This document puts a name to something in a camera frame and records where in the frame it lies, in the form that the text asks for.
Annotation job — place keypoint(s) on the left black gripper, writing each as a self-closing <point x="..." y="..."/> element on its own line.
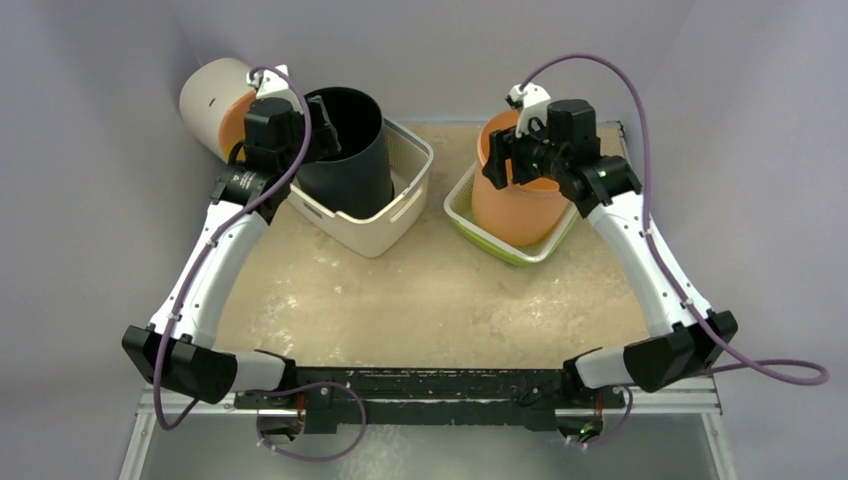
<point x="323" y="138"/>

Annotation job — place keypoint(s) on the green white perforated basket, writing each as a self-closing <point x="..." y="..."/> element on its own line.
<point x="458" y="206"/>

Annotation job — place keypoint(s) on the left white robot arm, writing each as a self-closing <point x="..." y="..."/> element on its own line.
<point x="176" y="348"/>

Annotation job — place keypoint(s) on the large orange plastic bucket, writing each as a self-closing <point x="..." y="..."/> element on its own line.
<point x="518" y="215"/>

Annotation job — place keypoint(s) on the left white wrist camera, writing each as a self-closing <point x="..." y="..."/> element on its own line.
<point x="271" y="83"/>

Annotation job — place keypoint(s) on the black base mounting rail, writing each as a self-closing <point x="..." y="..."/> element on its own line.
<point x="536" y="399"/>

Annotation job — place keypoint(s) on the aluminium table frame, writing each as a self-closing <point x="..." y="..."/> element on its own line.
<point x="468" y="310"/>

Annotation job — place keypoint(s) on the cream plastic storage basket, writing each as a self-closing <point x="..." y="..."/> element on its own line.
<point x="411" y="160"/>

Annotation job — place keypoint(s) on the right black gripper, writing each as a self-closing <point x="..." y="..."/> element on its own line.
<point x="501" y="157"/>

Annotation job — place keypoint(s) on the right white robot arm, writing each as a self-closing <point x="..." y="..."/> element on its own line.
<point x="684" y="330"/>

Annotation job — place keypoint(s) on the white orange cylindrical container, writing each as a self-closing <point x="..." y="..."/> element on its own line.
<point x="213" y="103"/>

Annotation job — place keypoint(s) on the tall black cylindrical bin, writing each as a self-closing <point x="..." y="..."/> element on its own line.
<point x="357" y="180"/>

